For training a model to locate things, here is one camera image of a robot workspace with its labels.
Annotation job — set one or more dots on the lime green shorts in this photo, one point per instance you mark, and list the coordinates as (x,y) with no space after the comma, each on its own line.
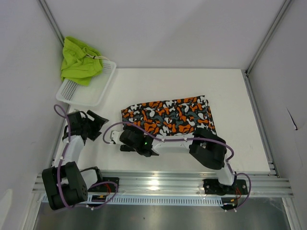
(80,62)

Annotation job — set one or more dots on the right aluminium side rail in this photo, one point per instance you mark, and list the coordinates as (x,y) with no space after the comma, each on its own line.
(260,124)

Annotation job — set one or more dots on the orange camouflage shorts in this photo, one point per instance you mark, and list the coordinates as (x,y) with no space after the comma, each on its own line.
(171,117)

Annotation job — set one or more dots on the right aluminium corner post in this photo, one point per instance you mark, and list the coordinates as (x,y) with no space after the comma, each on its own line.
(269,34)

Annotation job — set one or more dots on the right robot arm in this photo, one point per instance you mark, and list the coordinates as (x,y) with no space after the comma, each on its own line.
(207,148)

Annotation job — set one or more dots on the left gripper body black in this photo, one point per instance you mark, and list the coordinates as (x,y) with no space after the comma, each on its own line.
(87,123)

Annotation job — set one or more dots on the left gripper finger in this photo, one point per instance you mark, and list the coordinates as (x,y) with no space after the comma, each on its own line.
(96,120)
(91,134)

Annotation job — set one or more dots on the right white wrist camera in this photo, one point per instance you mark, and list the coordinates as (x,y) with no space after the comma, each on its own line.
(114,137)

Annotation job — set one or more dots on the aluminium corner post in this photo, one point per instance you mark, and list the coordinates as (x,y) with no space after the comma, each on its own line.
(51,20)
(269,34)

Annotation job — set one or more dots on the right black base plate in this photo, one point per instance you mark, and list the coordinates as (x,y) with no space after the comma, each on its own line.
(213,187)

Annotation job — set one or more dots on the white plastic basket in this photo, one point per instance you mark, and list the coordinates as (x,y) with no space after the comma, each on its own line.
(90,95)

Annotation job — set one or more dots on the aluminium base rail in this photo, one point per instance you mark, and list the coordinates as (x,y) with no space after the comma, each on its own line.
(159,183)

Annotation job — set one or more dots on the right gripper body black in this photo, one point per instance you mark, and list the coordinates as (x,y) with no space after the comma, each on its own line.
(125,148)

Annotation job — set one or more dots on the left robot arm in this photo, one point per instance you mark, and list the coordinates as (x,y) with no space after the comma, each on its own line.
(65,184)

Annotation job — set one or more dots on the left aluminium corner post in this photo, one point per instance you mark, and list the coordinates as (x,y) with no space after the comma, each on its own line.
(51,20)

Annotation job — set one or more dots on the white slotted cable duct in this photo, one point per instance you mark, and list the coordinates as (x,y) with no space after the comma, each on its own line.
(95,200)

